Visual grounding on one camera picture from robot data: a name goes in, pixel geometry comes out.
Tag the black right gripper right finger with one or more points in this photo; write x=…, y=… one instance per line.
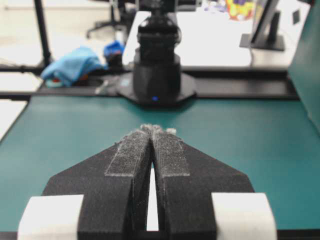
x=202, y=198

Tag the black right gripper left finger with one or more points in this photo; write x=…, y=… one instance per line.
x=101, y=198

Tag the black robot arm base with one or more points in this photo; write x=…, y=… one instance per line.
x=156, y=79

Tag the blue cloth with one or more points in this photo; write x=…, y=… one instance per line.
x=68, y=69

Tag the blue and black object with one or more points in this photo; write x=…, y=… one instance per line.
x=113, y=53

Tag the black office chair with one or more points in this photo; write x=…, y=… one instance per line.
x=119, y=5

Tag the colourful bag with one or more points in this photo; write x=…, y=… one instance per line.
x=240, y=10

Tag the black metal frame post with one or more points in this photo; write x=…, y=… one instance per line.
x=46, y=53

